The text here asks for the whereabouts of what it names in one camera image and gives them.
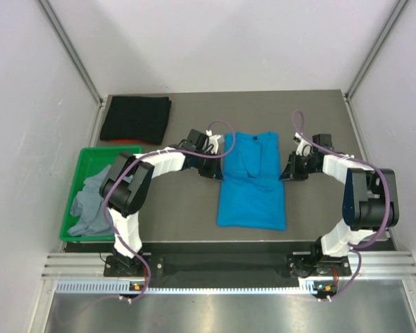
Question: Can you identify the left aluminium frame post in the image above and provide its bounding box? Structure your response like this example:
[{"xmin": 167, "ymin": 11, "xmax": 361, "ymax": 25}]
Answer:
[{"xmin": 35, "ymin": 0, "xmax": 103, "ymax": 105}]

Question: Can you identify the aluminium frame post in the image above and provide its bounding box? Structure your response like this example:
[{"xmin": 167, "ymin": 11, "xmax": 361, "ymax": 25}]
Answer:
[
  {"xmin": 35, "ymin": 0, "xmax": 103, "ymax": 105},
  {"xmin": 345, "ymin": 0, "xmax": 412, "ymax": 100}
]

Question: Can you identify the green plastic bin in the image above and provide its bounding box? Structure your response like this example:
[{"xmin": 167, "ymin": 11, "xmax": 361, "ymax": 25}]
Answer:
[{"xmin": 60, "ymin": 146, "xmax": 142, "ymax": 242}]

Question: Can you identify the grey t shirt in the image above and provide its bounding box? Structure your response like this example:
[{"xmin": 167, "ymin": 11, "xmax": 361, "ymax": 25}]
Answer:
[{"xmin": 68, "ymin": 164, "xmax": 114, "ymax": 237}]

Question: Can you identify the slotted cable duct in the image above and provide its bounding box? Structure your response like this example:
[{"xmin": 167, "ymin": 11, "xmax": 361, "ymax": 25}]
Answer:
[{"xmin": 55, "ymin": 280, "xmax": 324, "ymax": 295}]

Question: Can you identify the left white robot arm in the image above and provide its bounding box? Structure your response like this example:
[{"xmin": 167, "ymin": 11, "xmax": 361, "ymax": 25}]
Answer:
[{"xmin": 99, "ymin": 130, "xmax": 224, "ymax": 275}]

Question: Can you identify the right aluminium frame post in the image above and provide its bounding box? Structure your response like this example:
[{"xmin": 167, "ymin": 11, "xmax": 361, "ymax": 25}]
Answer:
[{"xmin": 345, "ymin": 0, "xmax": 412, "ymax": 100}]

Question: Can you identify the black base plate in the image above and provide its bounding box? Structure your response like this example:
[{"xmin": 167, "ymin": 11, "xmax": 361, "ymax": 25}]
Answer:
[{"xmin": 104, "ymin": 252, "xmax": 351, "ymax": 287}]

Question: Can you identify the folded red t shirt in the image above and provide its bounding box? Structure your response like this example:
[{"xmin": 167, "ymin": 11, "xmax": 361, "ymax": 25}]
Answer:
[{"xmin": 108, "ymin": 139, "xmax": 145, "ymax": 144}]

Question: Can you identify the blue t shirt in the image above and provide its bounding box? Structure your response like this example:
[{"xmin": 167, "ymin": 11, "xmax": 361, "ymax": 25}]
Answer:
[{"xmin": 217, "ymin": 132, "xmax": 286, "ymax": 231}]

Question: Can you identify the aluminium front rail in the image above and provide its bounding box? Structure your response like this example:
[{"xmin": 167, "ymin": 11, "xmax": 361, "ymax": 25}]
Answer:
[{"xmin": 42, "ymin": 253, "xmax": 105, "ymax": 280}]

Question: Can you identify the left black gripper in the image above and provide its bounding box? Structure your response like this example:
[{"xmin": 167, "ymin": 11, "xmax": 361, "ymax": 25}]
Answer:
[{"xmin": 193, "ymin": 149, "xmax": 223, "ymax": 181}]

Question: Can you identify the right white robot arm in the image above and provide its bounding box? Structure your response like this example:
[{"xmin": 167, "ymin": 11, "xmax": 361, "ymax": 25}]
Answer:
[{"xmin": 279, "ymin": 133, "xmax": 399, "ymax": 275}]

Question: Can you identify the folded black t shirt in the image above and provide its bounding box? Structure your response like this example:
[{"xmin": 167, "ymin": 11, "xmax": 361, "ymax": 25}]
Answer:
[{"xmin": 99, "ymin": 96, "xmax": 172, "ymax": 145}]

